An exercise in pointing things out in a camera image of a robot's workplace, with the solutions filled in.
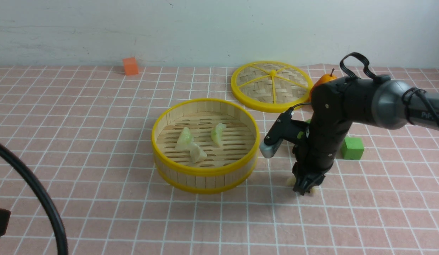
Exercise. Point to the woven bamboo steamer lid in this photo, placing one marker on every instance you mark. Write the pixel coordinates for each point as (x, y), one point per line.
(270, 86)

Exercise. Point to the pale dumpling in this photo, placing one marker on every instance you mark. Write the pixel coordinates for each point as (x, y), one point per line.
(291, 182)
(197, 154)
(217, 134)
(185, 140)

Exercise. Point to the pink grid tablecloth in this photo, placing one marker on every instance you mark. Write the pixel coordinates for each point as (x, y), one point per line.
(85, 132)

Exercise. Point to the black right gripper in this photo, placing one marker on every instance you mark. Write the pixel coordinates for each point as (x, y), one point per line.
(315, 156)

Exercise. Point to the green foam cube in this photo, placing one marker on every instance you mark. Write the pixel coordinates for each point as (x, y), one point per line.
(352, 148)

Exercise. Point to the bamboo steamer tray yellow rim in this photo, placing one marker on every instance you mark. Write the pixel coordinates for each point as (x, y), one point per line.
(225, 167)

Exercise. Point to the orange toy pear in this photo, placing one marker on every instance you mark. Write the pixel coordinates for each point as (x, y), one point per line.
(324, 79)

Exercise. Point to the orange foam cube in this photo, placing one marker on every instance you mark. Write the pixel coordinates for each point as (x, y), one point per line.
(130, 66)

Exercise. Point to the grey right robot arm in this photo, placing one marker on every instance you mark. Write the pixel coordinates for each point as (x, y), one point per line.
(340, 103)

